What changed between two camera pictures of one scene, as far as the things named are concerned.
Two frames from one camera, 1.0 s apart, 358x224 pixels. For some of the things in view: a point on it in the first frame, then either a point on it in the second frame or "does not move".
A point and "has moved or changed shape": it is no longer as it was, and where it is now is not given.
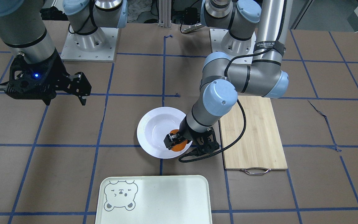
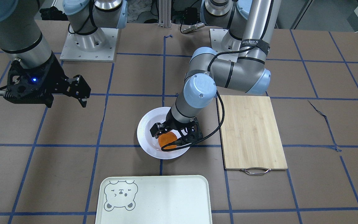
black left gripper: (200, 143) → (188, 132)
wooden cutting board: (260, 147) does not move
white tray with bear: (157, 199) does not move
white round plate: (153, 127) does not move
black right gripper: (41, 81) does not move
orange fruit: (180, 146) has moved or changed shape
